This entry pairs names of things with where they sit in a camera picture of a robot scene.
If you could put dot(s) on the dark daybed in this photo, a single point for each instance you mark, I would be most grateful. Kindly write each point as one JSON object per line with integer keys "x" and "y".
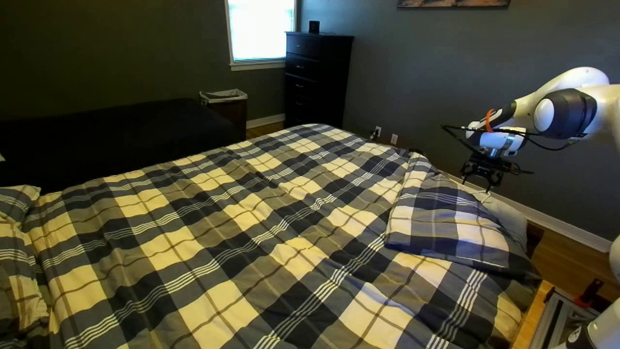
{"x": 117, "y": 138}

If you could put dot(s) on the plaid pillow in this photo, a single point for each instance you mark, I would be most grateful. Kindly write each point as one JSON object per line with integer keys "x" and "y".
{"x": 16, "y": 200}
{"x": 20, "y": 283}

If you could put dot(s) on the plaid bed covers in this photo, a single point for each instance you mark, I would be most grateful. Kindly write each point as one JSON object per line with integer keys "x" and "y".
{"x": 226, "y": 225}

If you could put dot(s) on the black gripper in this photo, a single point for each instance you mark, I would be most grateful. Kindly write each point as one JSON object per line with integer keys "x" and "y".
{"x": 489, "y": 165}

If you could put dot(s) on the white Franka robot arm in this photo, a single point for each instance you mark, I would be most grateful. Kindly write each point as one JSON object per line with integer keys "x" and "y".
{"x": 574, "y": 109}

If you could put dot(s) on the robot stand frame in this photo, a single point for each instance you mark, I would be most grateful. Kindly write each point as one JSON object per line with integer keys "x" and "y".
{"x": 555, "y": 316}

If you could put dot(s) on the black dresser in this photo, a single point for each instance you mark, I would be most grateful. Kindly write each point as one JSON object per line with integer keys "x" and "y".
{"x": 319, "y": 79}

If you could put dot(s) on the small dark object on dresser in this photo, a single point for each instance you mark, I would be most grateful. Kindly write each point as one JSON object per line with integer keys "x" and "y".
{"x": 315, "y": 27}

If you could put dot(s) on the dark hamper with grey tray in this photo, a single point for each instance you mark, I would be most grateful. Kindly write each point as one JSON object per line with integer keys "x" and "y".
{"x": 226, "y": 107}

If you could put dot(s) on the bright window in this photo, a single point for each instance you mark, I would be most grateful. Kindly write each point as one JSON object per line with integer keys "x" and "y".
{"x": 262, "y": 29}

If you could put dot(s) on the white wall outlet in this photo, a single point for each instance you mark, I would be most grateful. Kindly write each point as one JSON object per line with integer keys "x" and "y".
{"x": 377, "y": 132}
{"x": 394, "y": 138}

